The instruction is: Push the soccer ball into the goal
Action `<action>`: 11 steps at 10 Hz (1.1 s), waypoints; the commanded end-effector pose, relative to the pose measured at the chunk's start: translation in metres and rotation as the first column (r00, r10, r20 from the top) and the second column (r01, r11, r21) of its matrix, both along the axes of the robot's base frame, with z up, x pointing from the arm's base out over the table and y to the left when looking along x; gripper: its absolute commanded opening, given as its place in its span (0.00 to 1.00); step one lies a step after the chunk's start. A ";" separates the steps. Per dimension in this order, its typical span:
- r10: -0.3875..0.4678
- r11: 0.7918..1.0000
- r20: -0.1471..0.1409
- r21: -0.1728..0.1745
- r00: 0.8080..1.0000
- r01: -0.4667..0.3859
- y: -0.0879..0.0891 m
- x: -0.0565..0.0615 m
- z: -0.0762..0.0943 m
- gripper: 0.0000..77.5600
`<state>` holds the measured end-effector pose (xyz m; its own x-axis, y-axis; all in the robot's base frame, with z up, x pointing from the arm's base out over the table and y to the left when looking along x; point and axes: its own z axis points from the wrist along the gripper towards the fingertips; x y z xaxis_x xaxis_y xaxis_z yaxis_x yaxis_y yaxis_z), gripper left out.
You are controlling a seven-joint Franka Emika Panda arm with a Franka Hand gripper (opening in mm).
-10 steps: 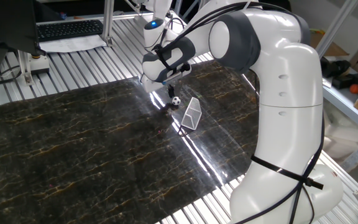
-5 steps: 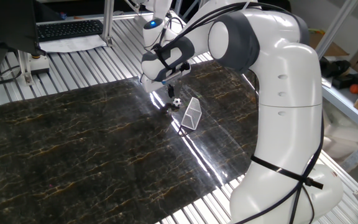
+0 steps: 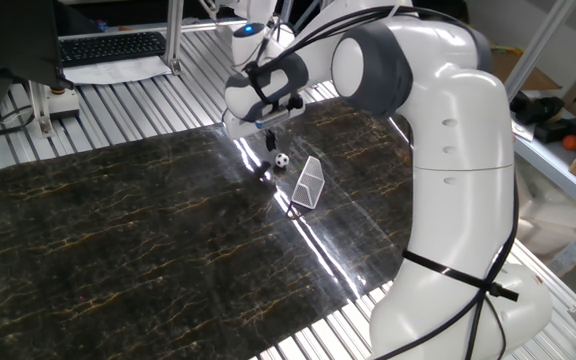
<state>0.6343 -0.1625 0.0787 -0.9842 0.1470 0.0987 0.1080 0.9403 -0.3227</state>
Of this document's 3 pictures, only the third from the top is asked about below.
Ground aluminium frame rail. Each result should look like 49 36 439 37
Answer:
57 18 247 41

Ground black bulky device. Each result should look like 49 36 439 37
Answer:
510 91 565 125

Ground black computer monitor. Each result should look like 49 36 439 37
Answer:
0 0 75 126

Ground aluminium shelf frame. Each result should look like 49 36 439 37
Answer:
512 134 576 276

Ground white box with black knob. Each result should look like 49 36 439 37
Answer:
47 85 81 120

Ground silver wrist-mounted camera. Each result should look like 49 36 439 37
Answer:
255 106 295 129

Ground white plastic bags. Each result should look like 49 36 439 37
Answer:
515 159 576 269

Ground black computer keyboard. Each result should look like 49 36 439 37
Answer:
58 31 168 69

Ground aluminium profile post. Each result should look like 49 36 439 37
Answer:
503 0 576 101
163 0 187 76

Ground short aluminium bracket post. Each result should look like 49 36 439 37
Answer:
27 79 55 139

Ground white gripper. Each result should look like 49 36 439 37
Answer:
222 101 308 153

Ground flat brown cardboard sheet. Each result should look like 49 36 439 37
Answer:
490 49 563 92

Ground paper with red print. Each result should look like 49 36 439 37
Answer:
511 119 537 143

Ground black rectangular box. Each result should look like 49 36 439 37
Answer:
532 118 576 145

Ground white paper sheet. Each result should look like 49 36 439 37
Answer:
61 54 173 86

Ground white mesh toy goal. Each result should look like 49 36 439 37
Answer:
290 155 327 210

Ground dark marble pattern mat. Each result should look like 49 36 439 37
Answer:
0 97 414 360

